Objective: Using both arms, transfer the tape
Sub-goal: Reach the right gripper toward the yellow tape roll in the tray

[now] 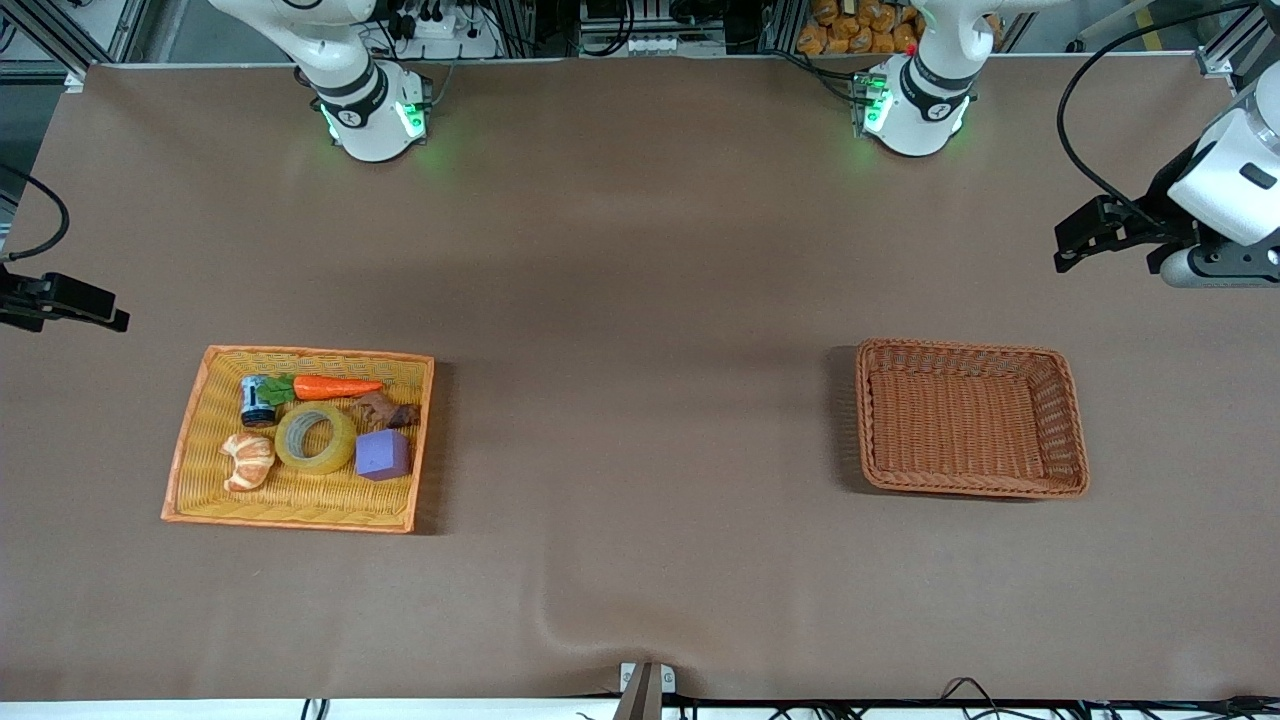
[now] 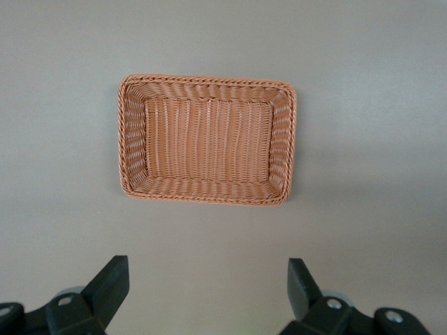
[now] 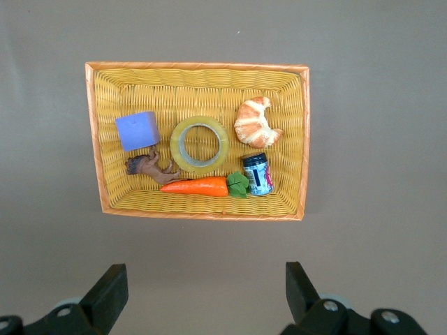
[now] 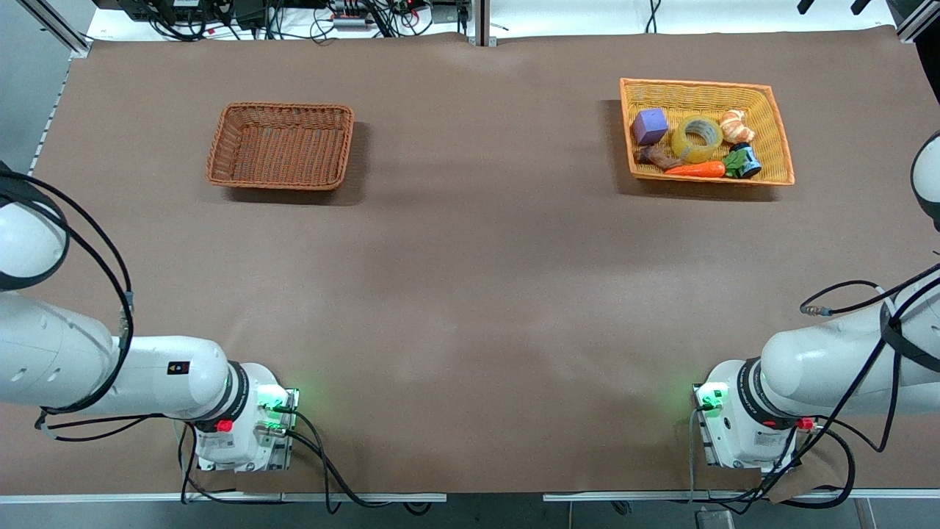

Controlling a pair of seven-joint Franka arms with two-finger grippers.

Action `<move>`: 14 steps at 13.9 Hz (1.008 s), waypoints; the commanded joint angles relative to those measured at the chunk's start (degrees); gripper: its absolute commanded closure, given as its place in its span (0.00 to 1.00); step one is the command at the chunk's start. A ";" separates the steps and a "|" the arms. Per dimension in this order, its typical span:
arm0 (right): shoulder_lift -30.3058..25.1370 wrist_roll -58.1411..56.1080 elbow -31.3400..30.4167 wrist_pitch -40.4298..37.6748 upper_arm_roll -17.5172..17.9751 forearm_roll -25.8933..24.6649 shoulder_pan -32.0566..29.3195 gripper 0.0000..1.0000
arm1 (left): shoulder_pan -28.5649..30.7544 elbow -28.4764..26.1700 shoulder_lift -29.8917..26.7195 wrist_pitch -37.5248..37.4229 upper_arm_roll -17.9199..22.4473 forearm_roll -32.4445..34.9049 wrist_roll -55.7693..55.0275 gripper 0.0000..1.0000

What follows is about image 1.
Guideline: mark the yellow wicker tray orange rim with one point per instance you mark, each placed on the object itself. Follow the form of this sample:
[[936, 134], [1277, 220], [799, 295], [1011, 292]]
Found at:
[[300, 500]]

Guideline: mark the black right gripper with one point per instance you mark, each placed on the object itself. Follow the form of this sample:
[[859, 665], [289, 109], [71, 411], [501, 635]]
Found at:
[[12, 303]]

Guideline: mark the brown wicker basket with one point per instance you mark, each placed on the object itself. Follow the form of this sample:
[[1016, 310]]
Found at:
[[960, 470]]

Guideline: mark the brown toy chunk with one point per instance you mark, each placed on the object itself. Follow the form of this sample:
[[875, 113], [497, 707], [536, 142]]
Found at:
[[388, 411]]

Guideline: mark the orange toy carrot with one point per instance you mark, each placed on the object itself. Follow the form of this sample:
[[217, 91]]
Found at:
[[335, 388]]

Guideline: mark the yellow tape roll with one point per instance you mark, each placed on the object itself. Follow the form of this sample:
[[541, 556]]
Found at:
[[292, 450]]

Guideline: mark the small dark blue can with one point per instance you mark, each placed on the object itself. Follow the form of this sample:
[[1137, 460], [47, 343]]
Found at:
[[257, 405]]

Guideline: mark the bag of orange buns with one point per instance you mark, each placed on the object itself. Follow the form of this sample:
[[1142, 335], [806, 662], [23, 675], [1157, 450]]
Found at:
[[850, 25]]

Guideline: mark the toy croissant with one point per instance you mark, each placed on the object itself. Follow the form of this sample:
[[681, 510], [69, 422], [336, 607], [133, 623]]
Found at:
[[248, 462]]

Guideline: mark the purple cube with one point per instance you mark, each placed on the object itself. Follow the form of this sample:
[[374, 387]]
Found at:
[[382, 455]]

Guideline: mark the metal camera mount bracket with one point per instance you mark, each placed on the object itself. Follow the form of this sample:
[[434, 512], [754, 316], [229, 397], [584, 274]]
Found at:
[[645, 690]]

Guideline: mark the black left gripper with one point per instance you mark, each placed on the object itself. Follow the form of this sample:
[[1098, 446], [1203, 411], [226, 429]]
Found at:
[[1163, 206]]

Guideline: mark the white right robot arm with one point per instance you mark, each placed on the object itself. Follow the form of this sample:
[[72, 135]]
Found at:
[[360, 120]]

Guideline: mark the white power strip with plugs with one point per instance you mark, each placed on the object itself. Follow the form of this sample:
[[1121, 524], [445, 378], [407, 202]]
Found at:
[[440, 28]]

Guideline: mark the long white power strip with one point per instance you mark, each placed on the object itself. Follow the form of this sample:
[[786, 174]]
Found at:
[[650, 45]]

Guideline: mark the aluminium frame profile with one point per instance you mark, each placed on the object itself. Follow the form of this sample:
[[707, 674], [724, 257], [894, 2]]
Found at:
[[1235, 45], [80, 40]]

